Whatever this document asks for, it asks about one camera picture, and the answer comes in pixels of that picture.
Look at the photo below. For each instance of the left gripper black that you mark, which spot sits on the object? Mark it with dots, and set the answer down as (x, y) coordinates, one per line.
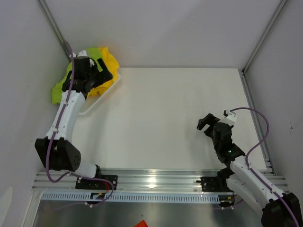
(102, 76)

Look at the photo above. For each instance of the corner aluminium post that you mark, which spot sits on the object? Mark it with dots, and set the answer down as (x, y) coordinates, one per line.
(53, 25)
(278, 12)

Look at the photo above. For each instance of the right side aluminium rail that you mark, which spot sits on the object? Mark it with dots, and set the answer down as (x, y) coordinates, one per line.
(258, 122)

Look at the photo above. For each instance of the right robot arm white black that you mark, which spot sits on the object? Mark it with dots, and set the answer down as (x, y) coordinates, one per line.
(275, 207)

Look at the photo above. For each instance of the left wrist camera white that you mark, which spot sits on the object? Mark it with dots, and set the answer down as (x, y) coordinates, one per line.
(82, 53)

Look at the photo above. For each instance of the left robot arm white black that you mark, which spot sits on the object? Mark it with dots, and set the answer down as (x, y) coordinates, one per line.
(56, 150)

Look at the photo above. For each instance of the right corner aluminium post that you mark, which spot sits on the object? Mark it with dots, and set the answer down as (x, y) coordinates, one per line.
(278, 12)

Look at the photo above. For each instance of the lime green shorts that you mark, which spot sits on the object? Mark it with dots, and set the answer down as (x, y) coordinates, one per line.
(56, 92)

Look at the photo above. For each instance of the orange object at bottom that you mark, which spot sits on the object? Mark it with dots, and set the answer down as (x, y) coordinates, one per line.
(141, 224)

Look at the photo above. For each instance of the slotted cable duct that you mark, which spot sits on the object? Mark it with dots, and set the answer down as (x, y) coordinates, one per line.
(133, 197)

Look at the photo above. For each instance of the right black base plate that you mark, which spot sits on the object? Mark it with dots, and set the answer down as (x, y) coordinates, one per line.
(212, 184)

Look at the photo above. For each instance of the yellow shorts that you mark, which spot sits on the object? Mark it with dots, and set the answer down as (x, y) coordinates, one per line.
(111, 64)

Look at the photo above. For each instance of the white plastic basket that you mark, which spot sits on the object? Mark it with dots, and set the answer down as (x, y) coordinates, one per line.
(92, 102)

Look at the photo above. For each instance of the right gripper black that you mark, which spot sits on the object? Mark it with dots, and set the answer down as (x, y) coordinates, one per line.
(209, 119)

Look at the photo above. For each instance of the left corner aluminium post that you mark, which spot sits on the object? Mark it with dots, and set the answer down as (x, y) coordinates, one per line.
(53, 25)

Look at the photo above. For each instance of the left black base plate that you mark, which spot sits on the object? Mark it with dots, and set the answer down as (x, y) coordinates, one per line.
(85, 184)

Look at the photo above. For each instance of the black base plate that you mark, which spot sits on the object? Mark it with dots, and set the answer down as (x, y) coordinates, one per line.
(85, 184)
(212, 184)

